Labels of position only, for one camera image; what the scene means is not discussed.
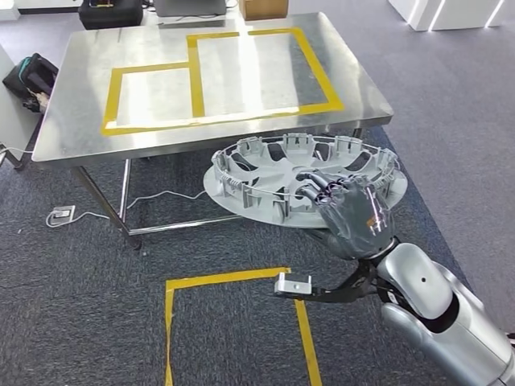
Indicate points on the stainless steel workbench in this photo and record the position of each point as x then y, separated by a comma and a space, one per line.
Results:
72, 133

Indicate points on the white furniture panel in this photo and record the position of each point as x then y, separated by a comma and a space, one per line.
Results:
13, 122

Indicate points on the black camera bracket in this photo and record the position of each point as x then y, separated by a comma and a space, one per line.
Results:
346, 290

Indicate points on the grey floor socket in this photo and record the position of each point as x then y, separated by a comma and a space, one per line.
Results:
63, 212

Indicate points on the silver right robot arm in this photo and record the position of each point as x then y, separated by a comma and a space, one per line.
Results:
442, 319

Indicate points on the brown cardboard box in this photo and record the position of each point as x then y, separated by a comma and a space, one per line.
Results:
263, 8

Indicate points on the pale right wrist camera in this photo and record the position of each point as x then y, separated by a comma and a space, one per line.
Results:
294, 285

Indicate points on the black backpack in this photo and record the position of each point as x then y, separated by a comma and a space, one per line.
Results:
36, 80

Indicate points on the grey case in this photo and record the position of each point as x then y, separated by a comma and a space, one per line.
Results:
189, 6

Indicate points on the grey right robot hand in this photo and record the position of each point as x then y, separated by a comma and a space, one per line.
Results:
358, 224

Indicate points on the black carry case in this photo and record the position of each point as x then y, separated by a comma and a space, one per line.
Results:
110, 13

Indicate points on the silver plastic wheel hubcap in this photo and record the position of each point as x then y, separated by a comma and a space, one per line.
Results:
282, 176

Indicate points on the white lit platform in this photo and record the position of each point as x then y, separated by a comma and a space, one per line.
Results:
442, 13

